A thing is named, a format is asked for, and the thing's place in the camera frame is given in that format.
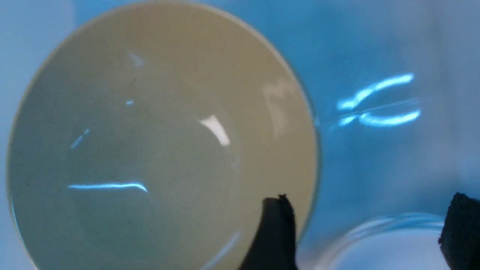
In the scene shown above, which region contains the yellow bowl in tub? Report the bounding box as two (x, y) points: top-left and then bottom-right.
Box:
(6, 1), (321, 270)

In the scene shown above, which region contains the white square dish in tub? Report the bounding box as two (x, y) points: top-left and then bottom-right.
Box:
(298, 212), (449, 270)

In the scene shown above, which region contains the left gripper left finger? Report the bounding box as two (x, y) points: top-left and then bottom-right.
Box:
(239, 194), (298, 270)

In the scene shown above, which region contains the large white plastic tub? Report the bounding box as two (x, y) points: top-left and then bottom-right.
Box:
(1, 0), (480, 270)

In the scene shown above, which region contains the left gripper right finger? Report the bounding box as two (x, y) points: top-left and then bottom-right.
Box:
(438, 192), (480, 270)

